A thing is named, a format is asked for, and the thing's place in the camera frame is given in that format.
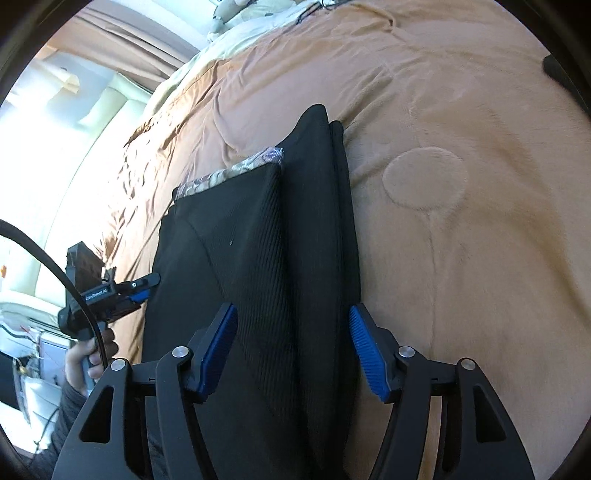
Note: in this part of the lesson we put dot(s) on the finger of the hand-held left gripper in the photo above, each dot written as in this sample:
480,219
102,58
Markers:
136,300
145,281

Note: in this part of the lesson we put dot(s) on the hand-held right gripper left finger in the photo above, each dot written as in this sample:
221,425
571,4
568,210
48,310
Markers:
221,341

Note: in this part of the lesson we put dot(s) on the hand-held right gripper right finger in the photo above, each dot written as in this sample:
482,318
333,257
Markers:
369,355

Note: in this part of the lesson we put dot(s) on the black top with patterned trim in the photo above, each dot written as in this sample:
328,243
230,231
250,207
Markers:
277,254

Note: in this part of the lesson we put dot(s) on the person's left forearm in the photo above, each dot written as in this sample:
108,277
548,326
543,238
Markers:
60,429

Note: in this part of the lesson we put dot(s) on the black clothes hanger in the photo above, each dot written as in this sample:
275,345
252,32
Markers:
328,4

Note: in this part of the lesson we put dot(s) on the person's left hand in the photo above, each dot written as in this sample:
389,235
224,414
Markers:
76,364

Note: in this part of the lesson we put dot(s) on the grey storage drawer unit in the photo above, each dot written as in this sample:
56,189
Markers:
46,369

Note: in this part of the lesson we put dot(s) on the orange blanket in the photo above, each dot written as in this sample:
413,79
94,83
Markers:
461,230

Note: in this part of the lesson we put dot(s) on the cream padded sofa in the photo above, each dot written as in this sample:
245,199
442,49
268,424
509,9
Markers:
115,101

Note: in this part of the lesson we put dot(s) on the cream bed sheet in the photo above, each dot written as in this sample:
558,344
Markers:
203,64

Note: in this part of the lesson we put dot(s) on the beige curtain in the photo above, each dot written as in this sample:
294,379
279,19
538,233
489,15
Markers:
138,50

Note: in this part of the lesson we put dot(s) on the grey stuffed toy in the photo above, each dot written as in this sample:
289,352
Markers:
226,7

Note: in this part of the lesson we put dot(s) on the dark cloth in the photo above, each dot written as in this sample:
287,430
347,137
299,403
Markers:
554,69

